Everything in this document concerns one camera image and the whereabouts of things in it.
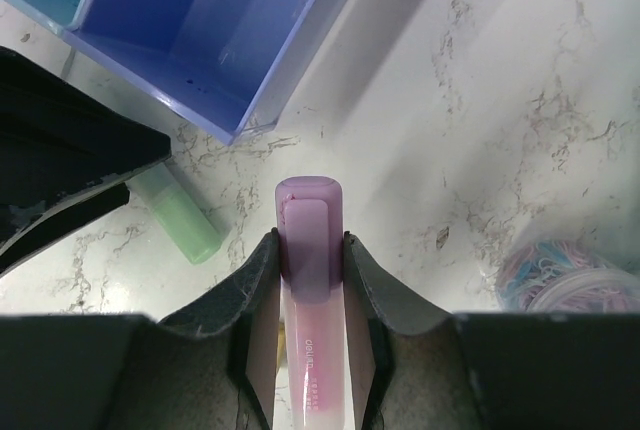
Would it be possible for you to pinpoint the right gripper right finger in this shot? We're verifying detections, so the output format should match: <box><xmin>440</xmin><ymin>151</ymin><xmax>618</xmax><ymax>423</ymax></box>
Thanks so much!
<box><xmin>343</xmin><ymin>234</ymin><xmax>639</xmax><ymax>429</ymax></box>

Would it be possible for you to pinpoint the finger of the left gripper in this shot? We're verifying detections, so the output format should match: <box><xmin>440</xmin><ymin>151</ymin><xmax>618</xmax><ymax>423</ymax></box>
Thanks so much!
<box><xmin>1</xmin><ymin>48</ymin><xmax>171</xmax><ymax>274</ymax></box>

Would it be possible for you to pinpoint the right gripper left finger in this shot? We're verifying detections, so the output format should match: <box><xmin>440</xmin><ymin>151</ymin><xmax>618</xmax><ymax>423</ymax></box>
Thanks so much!
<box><xmin>1</xmin><ymin>231</ymin><xmax>279</xmax><ymax>429</ymax></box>

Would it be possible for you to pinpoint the pink highlighter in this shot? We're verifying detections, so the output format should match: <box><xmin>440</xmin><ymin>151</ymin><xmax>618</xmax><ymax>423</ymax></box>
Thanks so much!
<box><xmin>275</xmin><ymin>176</ymin><xmax>346</xmax><ymax>429</ymax></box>

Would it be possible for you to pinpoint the purple drawer box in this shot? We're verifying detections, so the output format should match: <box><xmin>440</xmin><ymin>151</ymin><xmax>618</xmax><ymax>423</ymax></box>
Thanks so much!
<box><xmin>64</xmin><ymin>0</ymin><xmax>347</xmax><ymax>144</ymax></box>

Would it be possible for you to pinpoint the long green highlighter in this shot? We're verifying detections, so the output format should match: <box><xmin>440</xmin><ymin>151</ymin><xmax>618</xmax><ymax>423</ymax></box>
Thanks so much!
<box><xmin>127</xmin><ymin>164</ymin><xmax>222</xmax><ymax>265</ymax></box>

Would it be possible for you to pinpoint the jar of rubber bands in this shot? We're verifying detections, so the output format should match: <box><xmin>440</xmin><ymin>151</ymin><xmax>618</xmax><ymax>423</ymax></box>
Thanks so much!
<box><xmin>495</xmin><ymin>239</ymin><xmax>639</xmax><ymax>314</ymax></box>

